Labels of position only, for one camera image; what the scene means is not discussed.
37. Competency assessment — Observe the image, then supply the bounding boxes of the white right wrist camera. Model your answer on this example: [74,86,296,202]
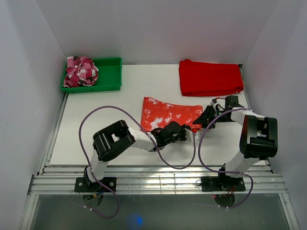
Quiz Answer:
[210,97,224,111]

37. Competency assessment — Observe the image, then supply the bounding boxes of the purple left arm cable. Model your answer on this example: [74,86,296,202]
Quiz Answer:
[78,105,200,219]

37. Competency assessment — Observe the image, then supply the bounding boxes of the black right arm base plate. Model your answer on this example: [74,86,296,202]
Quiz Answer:
[201,176,246,192]

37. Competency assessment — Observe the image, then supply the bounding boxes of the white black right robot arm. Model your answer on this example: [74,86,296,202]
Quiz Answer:
[193,95,278,193]

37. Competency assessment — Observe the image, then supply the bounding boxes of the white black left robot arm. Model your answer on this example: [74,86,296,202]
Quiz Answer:
[83,120,191,192]

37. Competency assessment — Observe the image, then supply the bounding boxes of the aluminium table frame rail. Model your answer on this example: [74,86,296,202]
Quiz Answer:
[20,94,299,230]

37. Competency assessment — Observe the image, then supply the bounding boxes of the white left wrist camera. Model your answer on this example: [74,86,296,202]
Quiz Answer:
[191,128,200,142]

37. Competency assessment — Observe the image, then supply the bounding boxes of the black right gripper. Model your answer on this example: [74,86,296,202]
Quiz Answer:
[192,105,234,129]

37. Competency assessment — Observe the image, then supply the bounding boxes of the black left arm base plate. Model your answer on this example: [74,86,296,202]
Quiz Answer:
[74,177,117,193]

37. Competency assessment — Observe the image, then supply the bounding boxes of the red white tie-dye trousers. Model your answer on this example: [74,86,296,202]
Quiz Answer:
[141,97,203,131]

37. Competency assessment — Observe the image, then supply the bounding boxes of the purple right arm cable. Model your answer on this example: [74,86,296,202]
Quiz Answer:
[195,96,254,209]

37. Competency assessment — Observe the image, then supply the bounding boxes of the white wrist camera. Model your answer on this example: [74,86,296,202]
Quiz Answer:
[210,97,224,111]
[191,128,200,142]

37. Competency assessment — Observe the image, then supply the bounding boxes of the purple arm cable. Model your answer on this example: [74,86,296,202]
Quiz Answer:
[78,105,200,219]
[195,96,254,209]

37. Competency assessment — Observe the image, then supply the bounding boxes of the green plastic bin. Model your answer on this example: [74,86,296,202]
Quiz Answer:
[60,57,122,94]

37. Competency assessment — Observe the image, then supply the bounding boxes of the folded red trousers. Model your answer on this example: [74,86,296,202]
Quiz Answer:
[178,59,244,97]

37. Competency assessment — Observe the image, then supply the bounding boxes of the pink camouflage garment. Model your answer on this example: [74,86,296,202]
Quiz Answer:
[63,56,99,88]

